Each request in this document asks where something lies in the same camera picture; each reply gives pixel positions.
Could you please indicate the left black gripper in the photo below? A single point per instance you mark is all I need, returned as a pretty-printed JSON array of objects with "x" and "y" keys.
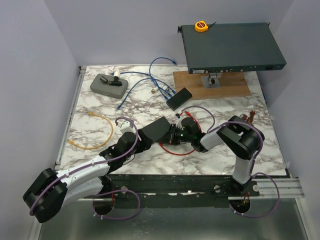
[{"x": 144, "y": 143}]

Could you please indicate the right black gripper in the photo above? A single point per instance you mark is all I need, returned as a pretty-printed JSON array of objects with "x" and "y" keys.
[{"x": 170, "y": 138}]

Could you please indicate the black TP-Link network switch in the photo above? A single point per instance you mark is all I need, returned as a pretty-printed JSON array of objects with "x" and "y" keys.
[{"x": 157, "y": 129}]

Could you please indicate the red-brown handle tool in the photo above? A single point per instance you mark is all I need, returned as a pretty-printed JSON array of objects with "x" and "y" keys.
[{"x": 248, "y": 118}]

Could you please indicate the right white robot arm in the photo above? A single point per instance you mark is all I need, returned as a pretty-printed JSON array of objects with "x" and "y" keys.
[{"x": 242, "y": 138}]

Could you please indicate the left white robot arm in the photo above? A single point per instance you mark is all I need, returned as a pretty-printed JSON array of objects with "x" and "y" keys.
[{"x": 53, "y": 189}]

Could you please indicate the grey metal stand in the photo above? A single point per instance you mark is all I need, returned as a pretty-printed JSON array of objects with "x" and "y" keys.
[{"x": 211, "y": 81}]

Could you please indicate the black T-shaped fitting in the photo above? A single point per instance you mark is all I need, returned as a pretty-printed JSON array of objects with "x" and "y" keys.
[{"x": 114, "y": 82}]

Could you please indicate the grey case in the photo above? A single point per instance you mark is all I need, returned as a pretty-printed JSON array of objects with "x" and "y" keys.
[{"x": 116, "y": 92}]

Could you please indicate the wooden board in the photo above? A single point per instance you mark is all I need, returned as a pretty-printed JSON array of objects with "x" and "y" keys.
[{"x": 228, "y": 85}]

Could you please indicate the dark green rack unit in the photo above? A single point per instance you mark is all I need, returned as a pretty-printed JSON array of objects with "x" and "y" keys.
[{"x": 231, "y": 47}]

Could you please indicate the yellow tape measure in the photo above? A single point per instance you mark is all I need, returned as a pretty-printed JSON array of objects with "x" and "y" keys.
[{"x": 202, "y": 26}]

